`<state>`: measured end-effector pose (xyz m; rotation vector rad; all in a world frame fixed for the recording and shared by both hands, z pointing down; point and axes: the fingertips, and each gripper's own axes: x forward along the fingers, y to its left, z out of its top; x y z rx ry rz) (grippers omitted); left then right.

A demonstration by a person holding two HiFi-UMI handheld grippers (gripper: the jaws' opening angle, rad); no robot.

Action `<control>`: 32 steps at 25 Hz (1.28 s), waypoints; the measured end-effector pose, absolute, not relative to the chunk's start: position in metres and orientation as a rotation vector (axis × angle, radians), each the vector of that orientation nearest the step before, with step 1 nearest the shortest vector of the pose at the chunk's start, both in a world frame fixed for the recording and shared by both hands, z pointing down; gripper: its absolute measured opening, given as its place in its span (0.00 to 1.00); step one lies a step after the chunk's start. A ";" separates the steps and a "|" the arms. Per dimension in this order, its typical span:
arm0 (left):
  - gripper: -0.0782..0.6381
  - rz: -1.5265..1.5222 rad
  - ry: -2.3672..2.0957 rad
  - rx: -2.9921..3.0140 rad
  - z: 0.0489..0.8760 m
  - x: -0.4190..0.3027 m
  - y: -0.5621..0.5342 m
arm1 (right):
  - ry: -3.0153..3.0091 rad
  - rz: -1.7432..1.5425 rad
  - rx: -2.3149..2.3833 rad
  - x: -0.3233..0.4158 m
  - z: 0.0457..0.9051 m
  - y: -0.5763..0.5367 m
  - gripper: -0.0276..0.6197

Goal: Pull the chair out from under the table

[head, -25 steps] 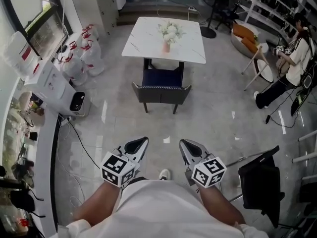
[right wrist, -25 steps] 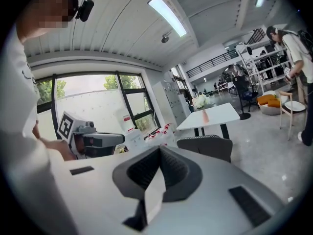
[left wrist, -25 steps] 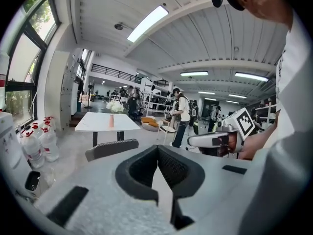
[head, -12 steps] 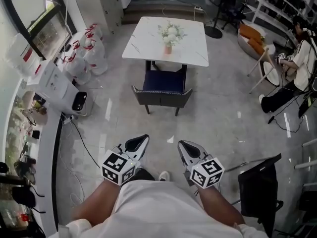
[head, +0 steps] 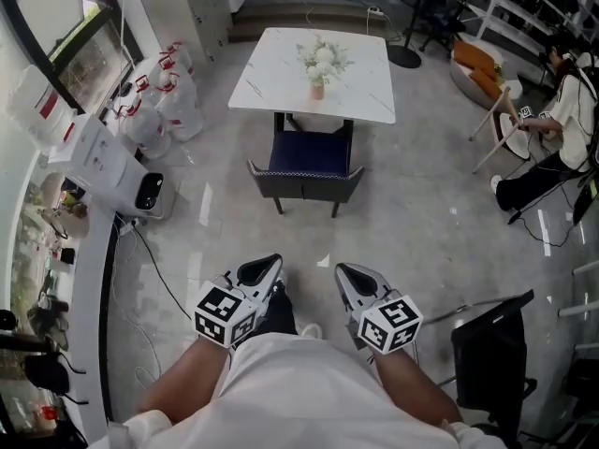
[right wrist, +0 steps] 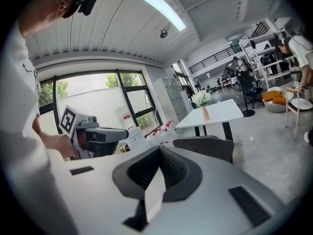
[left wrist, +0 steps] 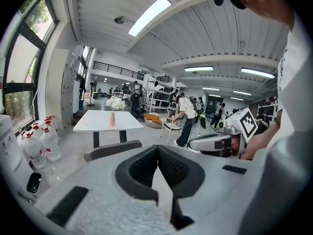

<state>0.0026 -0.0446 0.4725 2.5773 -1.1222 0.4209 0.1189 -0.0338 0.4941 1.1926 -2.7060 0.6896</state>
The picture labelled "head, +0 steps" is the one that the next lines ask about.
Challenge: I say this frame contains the white flower bouquet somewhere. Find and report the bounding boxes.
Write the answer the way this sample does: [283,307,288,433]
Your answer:
[296,35,356,86]

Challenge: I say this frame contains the dark wooden step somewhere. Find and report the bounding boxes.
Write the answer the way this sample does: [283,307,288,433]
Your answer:
[227,0,389,44]

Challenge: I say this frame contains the light wooden chair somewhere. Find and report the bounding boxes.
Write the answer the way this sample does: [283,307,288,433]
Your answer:
[469,85,533,176]

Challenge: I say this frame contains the white marble table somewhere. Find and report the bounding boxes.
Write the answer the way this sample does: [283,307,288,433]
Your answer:
[227,26,397,147]

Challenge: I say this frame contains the large orange cushion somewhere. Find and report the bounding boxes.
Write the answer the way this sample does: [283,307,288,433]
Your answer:
[452,39,500,77]

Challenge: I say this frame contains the black pedestal fan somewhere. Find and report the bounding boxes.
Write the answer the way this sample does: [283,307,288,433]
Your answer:
[386,0,434,69]

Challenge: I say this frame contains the clear water jug red handle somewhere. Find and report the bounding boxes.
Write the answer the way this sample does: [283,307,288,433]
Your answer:
[156,51,196,83]
[122,103,172,159]
[166,42,196,72]
[133,75,163,107]
[156,75,205,142]

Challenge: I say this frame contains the black bag with strap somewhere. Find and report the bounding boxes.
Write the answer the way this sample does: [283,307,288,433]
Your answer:
[22,351,88,406]

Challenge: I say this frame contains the round basket with orange cushions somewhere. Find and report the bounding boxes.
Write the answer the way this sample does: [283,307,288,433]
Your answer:
[448,36,524,111]

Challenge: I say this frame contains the grey metal cabinet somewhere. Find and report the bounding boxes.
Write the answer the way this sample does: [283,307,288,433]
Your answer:
[130,0,234,63]

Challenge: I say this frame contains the small orange cushion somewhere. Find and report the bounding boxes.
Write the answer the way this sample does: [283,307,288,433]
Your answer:
[469,68,504,102]

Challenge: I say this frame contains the black framed window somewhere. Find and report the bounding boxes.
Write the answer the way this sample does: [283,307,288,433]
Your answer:
[0,0,144,111]

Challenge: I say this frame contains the white water dispenser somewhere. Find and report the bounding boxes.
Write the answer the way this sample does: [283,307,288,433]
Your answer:
[48,113,178,222]

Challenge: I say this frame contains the person's right forearm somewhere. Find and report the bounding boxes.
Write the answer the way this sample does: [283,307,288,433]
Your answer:
[372,346,464,425]

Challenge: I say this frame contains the white shelving rack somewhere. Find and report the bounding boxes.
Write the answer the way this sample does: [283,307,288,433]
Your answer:
[467,0,599,60]

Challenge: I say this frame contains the person's left forearm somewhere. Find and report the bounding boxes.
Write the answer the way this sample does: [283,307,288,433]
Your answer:
[138,334,235,425]

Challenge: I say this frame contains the black office chair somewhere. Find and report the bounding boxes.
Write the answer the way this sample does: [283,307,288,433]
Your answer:
[418,0,462,53]

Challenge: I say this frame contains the white curved counter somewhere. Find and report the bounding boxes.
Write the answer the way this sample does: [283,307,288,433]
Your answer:
[0,152,118,449]

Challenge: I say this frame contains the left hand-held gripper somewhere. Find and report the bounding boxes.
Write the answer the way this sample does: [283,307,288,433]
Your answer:
[193,252,285,350]

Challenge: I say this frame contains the person's black trousers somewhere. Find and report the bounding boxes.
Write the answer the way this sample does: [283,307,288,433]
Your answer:
[255,281,299,340]

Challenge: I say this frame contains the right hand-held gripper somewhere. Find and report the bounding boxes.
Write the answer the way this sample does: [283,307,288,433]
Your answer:
[333,262,425,357]

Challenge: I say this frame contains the dark blue chair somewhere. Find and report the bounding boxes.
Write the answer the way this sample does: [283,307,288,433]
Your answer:
[246,128,365,219]

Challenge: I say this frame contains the black folding chair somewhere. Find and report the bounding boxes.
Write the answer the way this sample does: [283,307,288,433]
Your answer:
[420,290,537,439]

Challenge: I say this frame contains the person's white shirt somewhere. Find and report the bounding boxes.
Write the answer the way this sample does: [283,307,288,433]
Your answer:
[88,332,509,449]

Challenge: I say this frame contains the black floor cable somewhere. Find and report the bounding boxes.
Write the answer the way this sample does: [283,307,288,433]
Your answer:
[130,224,197,320]

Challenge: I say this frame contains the beige bag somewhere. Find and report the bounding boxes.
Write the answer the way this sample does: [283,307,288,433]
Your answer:
[39,194,90,240]

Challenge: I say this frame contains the large water bottle red label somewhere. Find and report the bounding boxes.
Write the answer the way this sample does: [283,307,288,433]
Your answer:
[5,65,79,148]

